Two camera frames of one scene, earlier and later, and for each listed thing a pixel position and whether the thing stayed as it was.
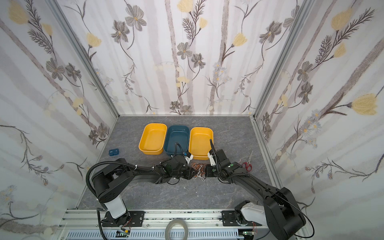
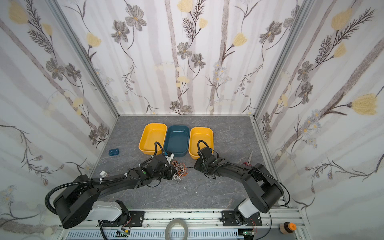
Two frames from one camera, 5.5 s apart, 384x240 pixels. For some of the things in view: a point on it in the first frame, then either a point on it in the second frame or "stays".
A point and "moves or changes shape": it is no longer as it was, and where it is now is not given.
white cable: [202, 179] moves or changes shape
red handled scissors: [247, 165] stays
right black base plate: [229, 219] stays
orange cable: [201, 168] moves or changes shape
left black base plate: [133, 218] stays
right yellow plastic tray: [199, 142] stays
